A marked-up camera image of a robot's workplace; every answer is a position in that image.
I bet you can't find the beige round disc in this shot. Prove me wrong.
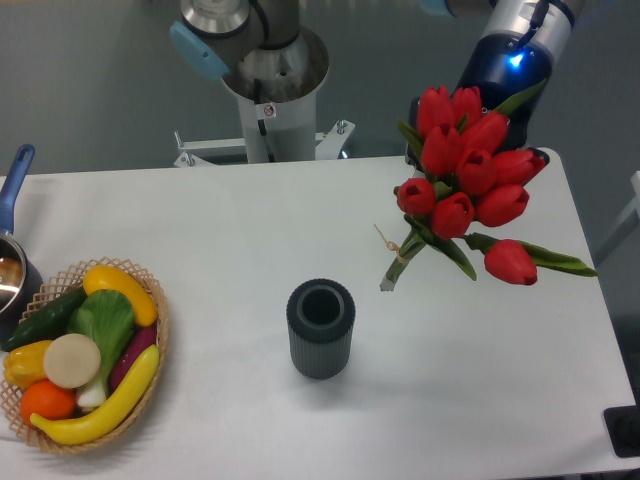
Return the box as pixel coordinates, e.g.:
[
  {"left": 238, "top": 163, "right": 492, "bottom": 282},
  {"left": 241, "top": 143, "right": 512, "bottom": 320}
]
[{"left": 43, "top": 333, "right": 101, "bottom": 389}]

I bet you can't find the blue handled saucepan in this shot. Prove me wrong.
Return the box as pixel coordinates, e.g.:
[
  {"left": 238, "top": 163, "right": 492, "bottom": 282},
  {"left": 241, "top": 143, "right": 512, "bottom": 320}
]
[{"left": 1, "top": 144, "right": 43, "bottom": 342}]

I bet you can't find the green bok choy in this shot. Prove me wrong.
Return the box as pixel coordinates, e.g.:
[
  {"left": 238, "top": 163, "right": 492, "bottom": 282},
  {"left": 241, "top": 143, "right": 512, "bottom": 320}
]
[{"left": 66, "top": 290, "right": 135, "bottom": 412}]

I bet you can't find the white furniture frame right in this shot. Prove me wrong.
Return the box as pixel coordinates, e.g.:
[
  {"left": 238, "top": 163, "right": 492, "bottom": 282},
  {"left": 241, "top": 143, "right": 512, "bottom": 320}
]
[{"left": 592, "top": 171, "right": 639, "bottom": 267}]

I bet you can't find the woven wicker basket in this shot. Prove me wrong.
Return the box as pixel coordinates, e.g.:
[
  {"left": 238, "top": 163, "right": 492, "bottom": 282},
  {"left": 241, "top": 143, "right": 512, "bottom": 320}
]
[{"left": 1, "top": 257, "right": 169, "bottom": 454}]

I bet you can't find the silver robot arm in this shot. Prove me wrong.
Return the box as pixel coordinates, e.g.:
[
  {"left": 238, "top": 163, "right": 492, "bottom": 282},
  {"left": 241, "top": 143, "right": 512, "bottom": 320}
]
[{"left": 170, "top": 1, "right": 584, "bottom": 166}]

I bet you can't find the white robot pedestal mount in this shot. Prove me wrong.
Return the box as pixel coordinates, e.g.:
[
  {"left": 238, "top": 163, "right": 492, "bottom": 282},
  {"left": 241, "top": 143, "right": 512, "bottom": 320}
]
[{"left": 173, "top": 87, "right": 356, "bottom": 168}]

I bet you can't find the orange fruit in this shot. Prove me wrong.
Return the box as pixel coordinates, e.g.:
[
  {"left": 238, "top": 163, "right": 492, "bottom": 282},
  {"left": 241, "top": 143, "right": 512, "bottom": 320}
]
[{"left": 20, "top": 380, "right": 76, "bottom": 424}]

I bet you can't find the dark green cucumber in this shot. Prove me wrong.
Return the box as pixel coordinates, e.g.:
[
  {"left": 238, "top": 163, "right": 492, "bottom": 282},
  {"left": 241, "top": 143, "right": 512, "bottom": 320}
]
[{"left": 1, "top": 288, "right": 87, "bottom": 352}]

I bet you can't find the yellow bell pepper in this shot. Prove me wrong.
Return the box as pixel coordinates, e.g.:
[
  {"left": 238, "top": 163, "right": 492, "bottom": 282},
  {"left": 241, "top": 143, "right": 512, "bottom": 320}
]
[{"left": 3, "top": 340, "right": 53, "bottom": 389}]

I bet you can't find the red tulip bouquet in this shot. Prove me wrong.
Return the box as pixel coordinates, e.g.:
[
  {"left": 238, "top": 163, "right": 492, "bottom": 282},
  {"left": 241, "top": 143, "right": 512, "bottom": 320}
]
[{"left": 379, "top": 84, "right": 597, "bottom": 292}]

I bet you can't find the yellow squash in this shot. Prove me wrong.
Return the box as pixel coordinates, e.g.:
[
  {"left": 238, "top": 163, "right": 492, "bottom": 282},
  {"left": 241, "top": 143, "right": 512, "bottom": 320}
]
[{"left": 82, "top": 265, "right": 158, "bottom": 327}]

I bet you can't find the black device at edge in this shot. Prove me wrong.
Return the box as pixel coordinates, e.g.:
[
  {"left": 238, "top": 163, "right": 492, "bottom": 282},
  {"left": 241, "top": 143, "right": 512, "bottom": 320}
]
[{"left": 603, "top": 405, "right": 639, "bottom": 458}]

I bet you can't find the dark grey ribbed vase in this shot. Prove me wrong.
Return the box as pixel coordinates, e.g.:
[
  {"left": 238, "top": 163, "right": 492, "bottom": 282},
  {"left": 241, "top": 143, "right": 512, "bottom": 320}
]
[{"left": 286, "top": 278, "right": 356, "bottom": 380}]

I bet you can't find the purple sweet potato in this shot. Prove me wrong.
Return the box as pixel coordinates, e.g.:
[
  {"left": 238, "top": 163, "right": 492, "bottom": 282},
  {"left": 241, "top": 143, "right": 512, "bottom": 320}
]
[{"left": 109, "top": 325, "right": 157, "bottom": 392}]

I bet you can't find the yellow banana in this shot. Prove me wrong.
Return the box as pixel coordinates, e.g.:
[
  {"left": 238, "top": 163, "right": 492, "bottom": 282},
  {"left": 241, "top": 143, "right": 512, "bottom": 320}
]
[{"left": 30, "top": 345, "right": 160, "bottom": 446}]

